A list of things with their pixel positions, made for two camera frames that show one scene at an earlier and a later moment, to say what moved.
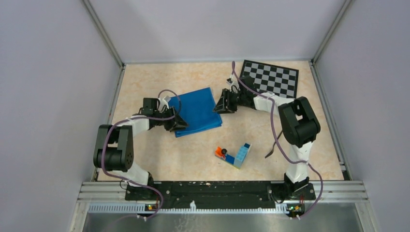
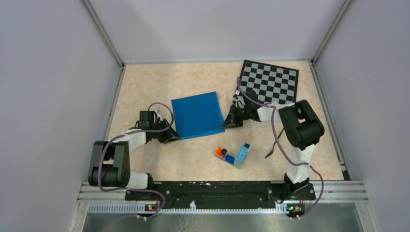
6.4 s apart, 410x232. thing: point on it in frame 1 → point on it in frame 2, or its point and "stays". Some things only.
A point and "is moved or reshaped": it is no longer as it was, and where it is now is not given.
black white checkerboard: [268, 78] stays
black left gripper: [180, 124] → [169, 134]
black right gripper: [224, 105] → [228, 122]
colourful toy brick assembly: [240, 155] stays
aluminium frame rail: [111, 198] stays
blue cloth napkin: [196, 108] is moved or reshaped
